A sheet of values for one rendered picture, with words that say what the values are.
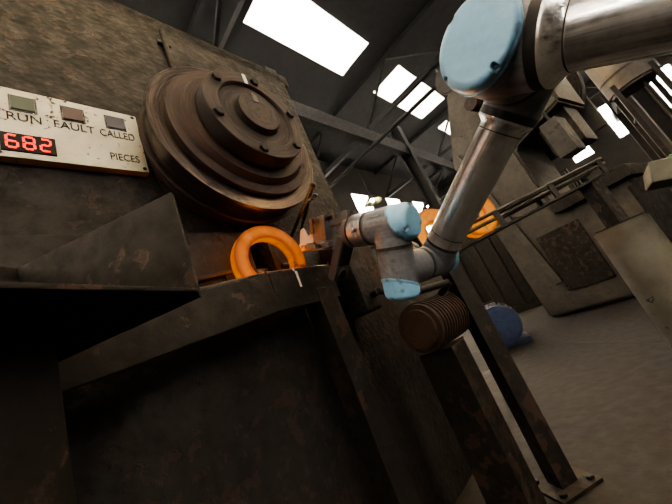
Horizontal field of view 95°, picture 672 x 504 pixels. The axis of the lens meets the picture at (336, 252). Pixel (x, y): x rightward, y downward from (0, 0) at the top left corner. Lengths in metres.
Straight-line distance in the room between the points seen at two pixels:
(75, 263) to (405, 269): 0.50
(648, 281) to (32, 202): 1.35
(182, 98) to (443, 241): 0.68
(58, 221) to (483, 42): 0.78
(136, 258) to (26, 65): 0.77
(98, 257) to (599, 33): 0.57
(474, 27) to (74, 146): 0.80
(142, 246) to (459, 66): 0.45
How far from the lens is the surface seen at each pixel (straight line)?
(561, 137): 2.93
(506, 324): 2.63
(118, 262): 0.39
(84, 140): 0.93
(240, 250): 0.73
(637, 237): 1.05
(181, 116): 0.84
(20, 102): 0.96
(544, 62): 0.49
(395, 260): 0.61
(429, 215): 1.00
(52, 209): 0.83
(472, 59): 0.50
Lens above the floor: 0.51
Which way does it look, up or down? 16 degrees up
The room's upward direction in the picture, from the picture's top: 23 degrees counter-clockwise
